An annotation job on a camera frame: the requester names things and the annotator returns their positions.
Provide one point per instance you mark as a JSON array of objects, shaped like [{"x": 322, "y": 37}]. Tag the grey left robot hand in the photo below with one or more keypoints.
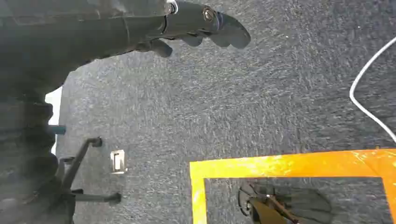
[{"x": 77, "y": 34}]

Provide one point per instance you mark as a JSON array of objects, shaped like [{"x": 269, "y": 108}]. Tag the black metal stand legs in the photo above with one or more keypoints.
[{"x": 75, "y": 164}]

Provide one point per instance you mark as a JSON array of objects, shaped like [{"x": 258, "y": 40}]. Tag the silver floor socket plate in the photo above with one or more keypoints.
[{"x": 118, "y": 161}]

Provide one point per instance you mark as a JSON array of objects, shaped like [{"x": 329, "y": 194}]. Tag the ribbed grey left arm sleeve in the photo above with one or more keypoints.
[{"x": 24, "y": 160}]

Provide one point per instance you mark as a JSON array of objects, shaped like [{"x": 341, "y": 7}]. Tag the yellow floor tape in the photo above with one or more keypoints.
[{"x": 278, "y": 167}]

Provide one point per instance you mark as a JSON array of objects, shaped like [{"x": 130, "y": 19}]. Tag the black robot foot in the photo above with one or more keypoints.
[{"x": 297, "y": 205}]

